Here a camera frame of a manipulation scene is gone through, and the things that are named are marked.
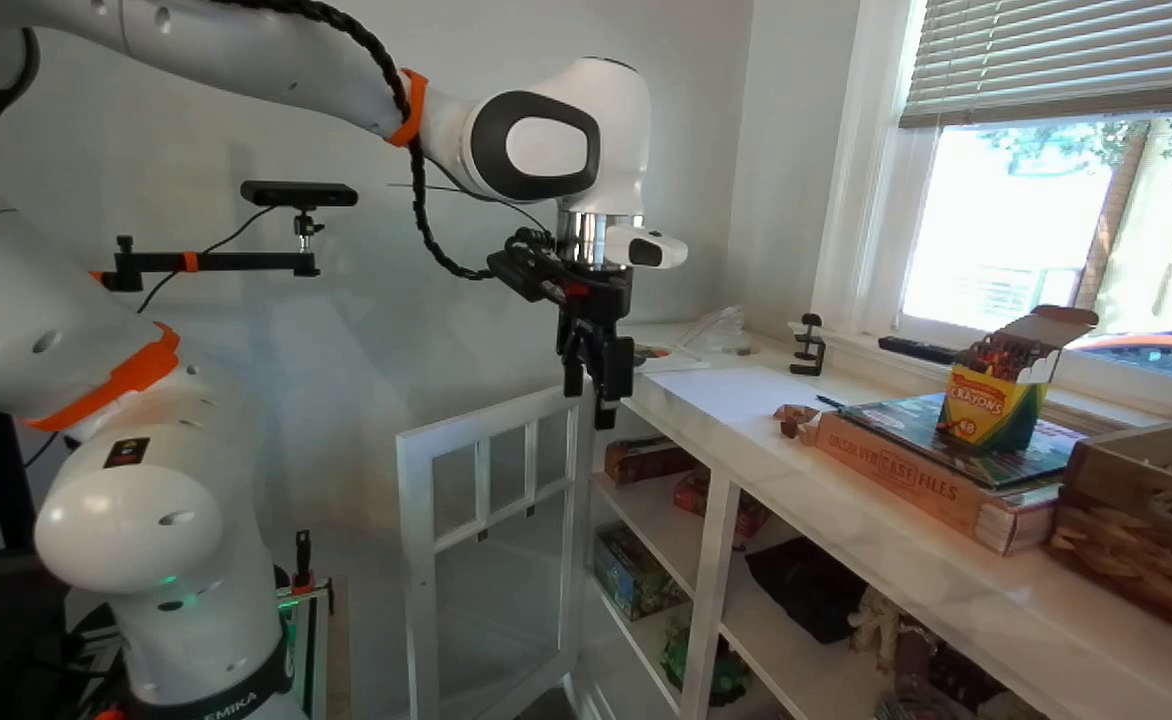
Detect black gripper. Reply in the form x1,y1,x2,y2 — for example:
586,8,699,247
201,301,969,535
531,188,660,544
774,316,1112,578
487,230,638,430

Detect dark brown wooden block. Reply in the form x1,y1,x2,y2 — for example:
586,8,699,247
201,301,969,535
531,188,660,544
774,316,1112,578
774,404,822,439

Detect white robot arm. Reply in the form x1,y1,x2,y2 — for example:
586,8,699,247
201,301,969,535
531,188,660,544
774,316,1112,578
0,0,652,720

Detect white cabinet door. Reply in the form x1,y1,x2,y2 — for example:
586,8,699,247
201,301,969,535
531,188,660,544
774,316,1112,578
398,387,588,720

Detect black clamp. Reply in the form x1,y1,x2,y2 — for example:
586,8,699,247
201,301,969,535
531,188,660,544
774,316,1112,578
792,311,828,377

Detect white shelf cabinet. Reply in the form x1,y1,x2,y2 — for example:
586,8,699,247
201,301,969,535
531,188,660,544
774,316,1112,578
606,325,1172,720

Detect dark book on game box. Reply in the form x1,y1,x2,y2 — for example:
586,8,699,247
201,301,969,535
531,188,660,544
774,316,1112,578
844,391,1081,490

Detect black remote control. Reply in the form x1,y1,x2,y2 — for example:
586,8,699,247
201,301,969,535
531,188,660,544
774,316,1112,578
875,338,959,365

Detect crayon box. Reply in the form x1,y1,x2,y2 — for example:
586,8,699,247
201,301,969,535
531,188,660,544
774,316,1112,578
946,305,1095,430

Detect orange board game box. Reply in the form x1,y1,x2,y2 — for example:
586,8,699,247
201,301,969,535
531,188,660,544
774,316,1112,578
806,412,1058,557

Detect window blind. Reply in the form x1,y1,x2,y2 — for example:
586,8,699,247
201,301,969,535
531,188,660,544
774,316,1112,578
899,0,1172,129

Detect wooden crate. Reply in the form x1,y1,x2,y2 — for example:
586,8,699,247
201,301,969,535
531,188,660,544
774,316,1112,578
1048,425,1172,624

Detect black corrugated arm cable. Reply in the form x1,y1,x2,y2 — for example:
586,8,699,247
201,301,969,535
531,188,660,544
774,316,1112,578
209,0,538,284

